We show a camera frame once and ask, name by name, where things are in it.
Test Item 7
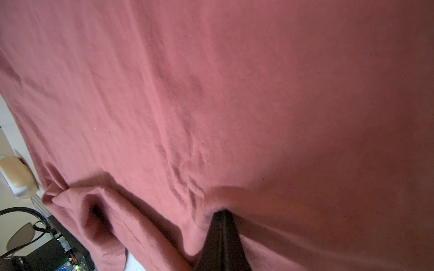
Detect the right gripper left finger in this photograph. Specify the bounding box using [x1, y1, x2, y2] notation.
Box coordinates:
[193, 211, 223, 271]

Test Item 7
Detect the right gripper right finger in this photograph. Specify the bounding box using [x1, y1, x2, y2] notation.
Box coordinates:
[223, 210, 252, 271]

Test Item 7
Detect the red tank top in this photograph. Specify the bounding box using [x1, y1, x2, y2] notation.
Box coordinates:
[1, 1, 434, 271]

